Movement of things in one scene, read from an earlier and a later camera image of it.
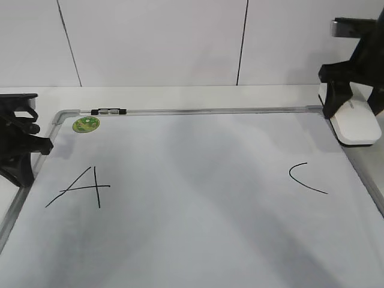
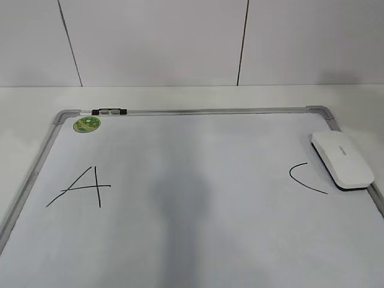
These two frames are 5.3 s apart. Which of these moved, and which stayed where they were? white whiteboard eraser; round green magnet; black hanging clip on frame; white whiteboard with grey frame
Moved: white whiteboard eraser
Stayed: white whiteboard with grey frame; round green magnet; black hanging clip on frame
